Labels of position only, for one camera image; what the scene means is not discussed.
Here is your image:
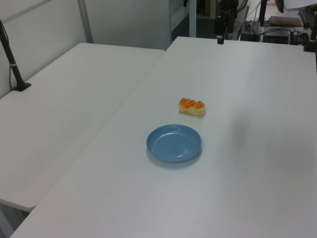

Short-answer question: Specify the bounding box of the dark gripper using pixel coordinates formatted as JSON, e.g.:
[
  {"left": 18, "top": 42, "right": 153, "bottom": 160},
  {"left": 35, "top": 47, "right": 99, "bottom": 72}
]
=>
[{"left": 214, "top": 0, "right": 239, "bottom": 46}]

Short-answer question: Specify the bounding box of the orange glazed bread roll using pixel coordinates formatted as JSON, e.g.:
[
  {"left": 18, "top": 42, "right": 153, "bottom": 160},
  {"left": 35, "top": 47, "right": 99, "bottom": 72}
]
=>
[{"left": 178, "top": 97, "right": 207, "bottom": 117}]

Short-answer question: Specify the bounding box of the blue round plate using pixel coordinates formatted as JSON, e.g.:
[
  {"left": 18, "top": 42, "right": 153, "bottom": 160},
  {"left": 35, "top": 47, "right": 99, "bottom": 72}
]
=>
[{"left": 146, "top": 124, "right": 203, "bottom": 164}]

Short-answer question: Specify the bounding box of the white square column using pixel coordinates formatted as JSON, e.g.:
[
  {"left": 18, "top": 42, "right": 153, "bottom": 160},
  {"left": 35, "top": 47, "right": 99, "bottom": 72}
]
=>
[{"left": 189, "top": 0, "right": 198, "bottom": 38}]

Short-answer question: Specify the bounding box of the black upright stand pole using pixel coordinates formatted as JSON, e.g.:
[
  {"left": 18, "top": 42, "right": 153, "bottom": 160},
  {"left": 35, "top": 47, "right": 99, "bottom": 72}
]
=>
[{"left": 258, "top": 0, "right": 268, "bottom": 27}]

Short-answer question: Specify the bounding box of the black electronics box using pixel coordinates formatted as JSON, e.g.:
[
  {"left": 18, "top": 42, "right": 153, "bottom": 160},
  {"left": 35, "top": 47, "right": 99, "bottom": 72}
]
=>
[{"left": 262, "top": 34, "right": 291, "bottom": 45}]

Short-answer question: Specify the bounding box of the brown flat box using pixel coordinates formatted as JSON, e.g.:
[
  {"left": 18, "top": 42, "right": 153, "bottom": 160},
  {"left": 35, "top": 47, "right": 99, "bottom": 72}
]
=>
[{"left": 269, "top": 15, "right": 302, "bottom": 27}]

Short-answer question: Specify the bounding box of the black table clamp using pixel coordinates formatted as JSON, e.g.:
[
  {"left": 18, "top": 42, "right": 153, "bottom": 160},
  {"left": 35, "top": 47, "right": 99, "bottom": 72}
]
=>
[{"left": 302, "top": 21, "right": 317, "bottom": 53}]

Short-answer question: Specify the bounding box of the black camera pole with base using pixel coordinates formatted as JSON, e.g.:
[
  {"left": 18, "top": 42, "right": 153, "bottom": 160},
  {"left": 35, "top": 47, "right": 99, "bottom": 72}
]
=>
[{"left": 0, "top": 19, "right": 32, "bottom": 93}]

